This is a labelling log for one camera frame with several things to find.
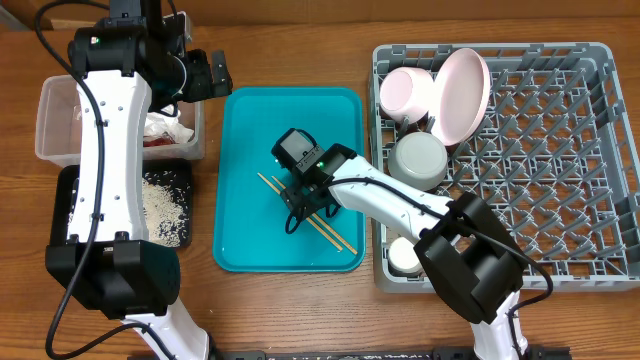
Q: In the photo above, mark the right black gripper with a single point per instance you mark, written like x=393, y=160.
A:
x=299, y=210

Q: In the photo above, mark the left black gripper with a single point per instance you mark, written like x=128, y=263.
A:
x=203, y=87

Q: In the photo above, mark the white napkin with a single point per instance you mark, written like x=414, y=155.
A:
x=167, y=122

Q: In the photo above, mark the red snack wrapper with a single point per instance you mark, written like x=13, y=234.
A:
x=153, y=141

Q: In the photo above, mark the white cup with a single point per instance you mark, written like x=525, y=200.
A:
x=402, y=258

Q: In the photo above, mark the grey bowl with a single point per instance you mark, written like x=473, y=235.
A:
x=418, y=160

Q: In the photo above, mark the pink bowl with rice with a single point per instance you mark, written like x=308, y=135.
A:
x=407, y=93

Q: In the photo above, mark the large pink plate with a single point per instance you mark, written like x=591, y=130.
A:
x=461, y=95

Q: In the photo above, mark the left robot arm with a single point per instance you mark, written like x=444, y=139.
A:
x=133, y=62

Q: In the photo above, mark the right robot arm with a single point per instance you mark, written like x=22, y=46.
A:
x=471, y=260

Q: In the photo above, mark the clear plastic waste bin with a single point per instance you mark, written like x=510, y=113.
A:
x=59, y=126

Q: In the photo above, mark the grey dishwasher rack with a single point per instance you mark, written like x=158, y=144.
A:
x=555, y=159

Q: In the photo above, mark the teal serving tray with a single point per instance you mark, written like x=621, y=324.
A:
x=249, y=228

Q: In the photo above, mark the black plastic tray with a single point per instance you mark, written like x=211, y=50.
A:
x=167, y=192

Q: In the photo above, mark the spilled rice pile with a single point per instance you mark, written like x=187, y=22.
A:
x=121, y=208

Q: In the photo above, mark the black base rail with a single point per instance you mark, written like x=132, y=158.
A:
x=442, y=353

